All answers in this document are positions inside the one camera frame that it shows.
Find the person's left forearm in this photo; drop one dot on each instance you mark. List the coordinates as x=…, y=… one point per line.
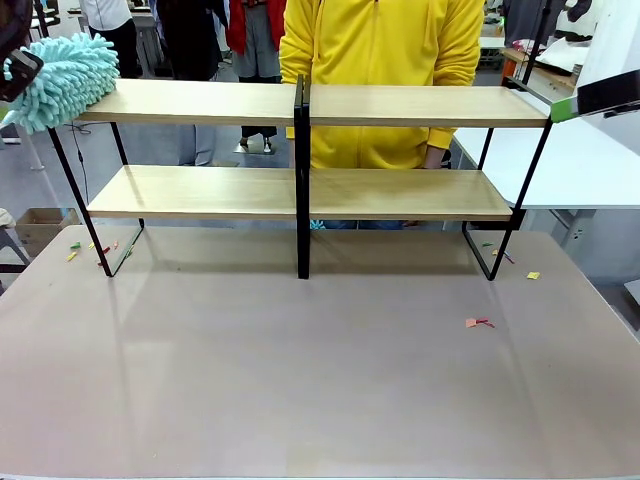
x=450, y=100

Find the grey chair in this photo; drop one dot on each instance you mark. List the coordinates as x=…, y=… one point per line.
x=7, y=240

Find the person in yellow hoodie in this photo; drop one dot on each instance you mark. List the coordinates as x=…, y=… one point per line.
x=380, y=45

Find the cardboard box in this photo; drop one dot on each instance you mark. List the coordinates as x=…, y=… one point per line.
x=45, y=232

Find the white side table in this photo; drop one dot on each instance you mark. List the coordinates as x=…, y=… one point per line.
x=34, y=150

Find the person's right forearm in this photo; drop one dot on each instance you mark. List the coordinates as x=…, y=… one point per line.
x=295, y=65

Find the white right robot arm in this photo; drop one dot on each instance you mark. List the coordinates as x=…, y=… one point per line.
x=615, y=45

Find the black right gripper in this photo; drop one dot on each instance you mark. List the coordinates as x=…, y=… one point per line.
x=607, y=97

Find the white background table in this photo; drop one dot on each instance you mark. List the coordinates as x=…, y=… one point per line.
x=492, y=42

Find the black camera stand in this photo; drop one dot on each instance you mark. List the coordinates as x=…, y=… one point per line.
x=535, y=50

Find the person's left hand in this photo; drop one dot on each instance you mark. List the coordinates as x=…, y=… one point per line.
x=434, y=159

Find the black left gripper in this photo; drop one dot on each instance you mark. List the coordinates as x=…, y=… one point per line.
x=14, y=22

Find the person in dark clothes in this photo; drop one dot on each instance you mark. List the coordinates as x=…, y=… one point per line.
x=190, y=35

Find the dark hanging jacket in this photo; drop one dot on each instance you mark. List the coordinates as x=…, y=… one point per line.
x=522, y=20

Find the wooden two-tier shelf unit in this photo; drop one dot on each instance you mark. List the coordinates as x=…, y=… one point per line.
x=425, y=107
x=200, y=102

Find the person in red jacket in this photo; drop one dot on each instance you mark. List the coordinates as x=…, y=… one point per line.
x=255, y=40

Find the black stand pole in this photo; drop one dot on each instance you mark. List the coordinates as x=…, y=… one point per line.
x=42, y=20

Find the person in white shirt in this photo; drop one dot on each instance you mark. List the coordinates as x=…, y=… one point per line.
x=112, y=25

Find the white cloth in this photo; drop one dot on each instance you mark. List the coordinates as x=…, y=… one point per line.
x=565, y=52

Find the teal microfiber duster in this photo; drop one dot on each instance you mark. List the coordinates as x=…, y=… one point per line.
x=316, y=224
x=75, y=75

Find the large white table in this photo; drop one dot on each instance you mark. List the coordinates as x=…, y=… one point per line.
x=575, y=165

